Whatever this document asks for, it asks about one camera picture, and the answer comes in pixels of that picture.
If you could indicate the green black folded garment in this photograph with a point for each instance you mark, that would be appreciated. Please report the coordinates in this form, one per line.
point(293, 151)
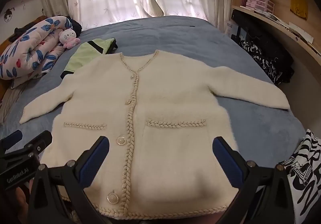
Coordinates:
point(85, 56)

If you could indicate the white paper sheets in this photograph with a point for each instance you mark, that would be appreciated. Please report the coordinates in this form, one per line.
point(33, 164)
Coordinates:
point(301, 32)

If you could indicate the pink mini drawer organizer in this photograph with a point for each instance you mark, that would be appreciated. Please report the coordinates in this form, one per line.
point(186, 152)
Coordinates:
point(260, 3)

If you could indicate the maroon round object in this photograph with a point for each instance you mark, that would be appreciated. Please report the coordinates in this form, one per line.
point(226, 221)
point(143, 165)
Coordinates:
point(244, 0)

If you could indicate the dark clothes pile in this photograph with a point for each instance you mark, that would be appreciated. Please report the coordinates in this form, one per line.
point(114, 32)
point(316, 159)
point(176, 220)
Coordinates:
point(22, 29)

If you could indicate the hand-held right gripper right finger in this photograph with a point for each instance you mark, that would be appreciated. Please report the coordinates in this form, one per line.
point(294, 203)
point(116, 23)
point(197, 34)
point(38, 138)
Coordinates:
point(225, 163)

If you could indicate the pink white cat plush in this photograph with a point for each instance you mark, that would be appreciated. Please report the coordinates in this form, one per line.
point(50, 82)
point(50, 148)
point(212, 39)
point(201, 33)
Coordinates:
point(67, 37)

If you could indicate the cream fluffy braided cardigan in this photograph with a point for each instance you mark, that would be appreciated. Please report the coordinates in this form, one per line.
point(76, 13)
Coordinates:
point(163, 101)

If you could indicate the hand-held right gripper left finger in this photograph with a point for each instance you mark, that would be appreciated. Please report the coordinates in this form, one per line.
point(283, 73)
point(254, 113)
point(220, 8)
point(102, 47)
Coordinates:
point(96, 161)

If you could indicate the blue plush blanket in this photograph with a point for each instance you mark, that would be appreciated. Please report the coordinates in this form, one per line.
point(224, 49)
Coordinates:
point(175, 38)

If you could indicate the light wooden shelf unit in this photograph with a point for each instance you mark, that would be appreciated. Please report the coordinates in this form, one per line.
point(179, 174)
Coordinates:
point(278, 0)

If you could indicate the beige pillow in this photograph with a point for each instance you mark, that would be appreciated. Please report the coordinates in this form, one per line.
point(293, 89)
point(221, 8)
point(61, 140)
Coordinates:
point(11, 103)

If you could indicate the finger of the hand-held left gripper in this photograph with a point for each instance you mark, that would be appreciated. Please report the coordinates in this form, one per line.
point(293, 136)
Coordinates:
point(37, 143)
point(11, 138)

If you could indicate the white cardboard box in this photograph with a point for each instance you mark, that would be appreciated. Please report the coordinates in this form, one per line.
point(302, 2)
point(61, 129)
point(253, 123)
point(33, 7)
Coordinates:
point(230, 27)

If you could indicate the face wall sticker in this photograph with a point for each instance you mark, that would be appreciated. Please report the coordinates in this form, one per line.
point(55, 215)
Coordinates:
point(8, 15)

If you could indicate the black white printed cloth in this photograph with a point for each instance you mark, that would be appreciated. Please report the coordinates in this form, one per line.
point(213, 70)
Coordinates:
point(306, 178)

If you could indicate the long black bag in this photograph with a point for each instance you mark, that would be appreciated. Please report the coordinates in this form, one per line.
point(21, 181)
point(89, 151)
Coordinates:
point(270, 45)

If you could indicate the black white patterned garment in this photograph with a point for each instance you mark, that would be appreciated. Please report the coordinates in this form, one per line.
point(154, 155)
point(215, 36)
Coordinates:
point(263, 63)

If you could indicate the floral rolled quilt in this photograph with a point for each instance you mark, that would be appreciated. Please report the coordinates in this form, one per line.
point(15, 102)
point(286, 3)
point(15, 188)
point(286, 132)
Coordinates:
point(32, 45)

